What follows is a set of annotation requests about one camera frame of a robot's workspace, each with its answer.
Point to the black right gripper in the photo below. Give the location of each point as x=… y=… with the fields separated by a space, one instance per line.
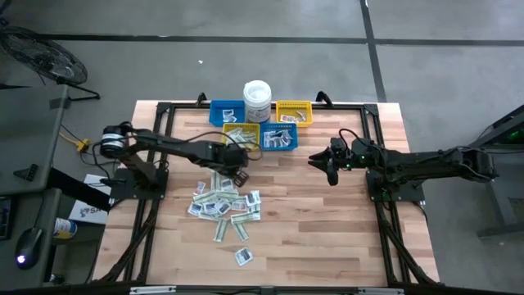
x=354 y=157

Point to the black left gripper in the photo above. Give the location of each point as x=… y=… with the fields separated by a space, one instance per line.
x=233 y=157

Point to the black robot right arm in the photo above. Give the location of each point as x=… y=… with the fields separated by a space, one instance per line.
x=430 y=162

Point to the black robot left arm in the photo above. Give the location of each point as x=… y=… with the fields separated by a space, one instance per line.
x=176 y=145

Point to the blue plastic basket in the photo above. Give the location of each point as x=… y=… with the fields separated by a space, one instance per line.
x=282 y=148
x=217 y=119

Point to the yellow plastic basket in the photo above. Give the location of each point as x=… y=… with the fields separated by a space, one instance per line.
x=224 y=141
x=286 y=107

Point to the blue label alcohol pad packet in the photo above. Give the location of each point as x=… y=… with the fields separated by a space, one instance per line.
x=231 y=119
x=228 y=112

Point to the white disinfecting wipes canister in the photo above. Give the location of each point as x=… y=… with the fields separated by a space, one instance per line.
x=257 y=98

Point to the white cardboard box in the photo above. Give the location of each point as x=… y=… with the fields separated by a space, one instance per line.
x=88 y=213

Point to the black slanted bar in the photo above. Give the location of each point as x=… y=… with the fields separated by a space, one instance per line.
x=82 y=192

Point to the yellow power plug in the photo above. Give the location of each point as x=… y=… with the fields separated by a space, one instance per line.
x=84 y=145

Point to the black metal table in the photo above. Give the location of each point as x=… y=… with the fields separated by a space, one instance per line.
x=493 y=192

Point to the white blue yellow can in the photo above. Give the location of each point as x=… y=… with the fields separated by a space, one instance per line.
x=65 y=228

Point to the grey desk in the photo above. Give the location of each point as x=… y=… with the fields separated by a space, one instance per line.
x=28 y=123

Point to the black computer mouse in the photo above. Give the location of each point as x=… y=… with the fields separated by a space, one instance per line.
x=28 y=246

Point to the black floor fan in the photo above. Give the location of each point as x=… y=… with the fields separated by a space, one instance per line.
x=45 y=57

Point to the black keyboard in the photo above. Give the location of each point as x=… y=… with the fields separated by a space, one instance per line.
x=4 y=219

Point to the black aluminium table frame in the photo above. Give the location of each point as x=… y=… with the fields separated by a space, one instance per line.
x=184 y=105

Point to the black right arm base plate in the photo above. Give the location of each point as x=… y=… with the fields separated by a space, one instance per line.
x=413 y=192

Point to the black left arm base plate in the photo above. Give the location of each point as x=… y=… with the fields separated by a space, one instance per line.
x=123 y=192

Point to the silver metal bracket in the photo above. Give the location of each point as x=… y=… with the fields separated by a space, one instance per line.
x=380 y=291
x=153 y=290

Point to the black desk bracket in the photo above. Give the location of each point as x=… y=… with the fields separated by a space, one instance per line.
x=28 y=172

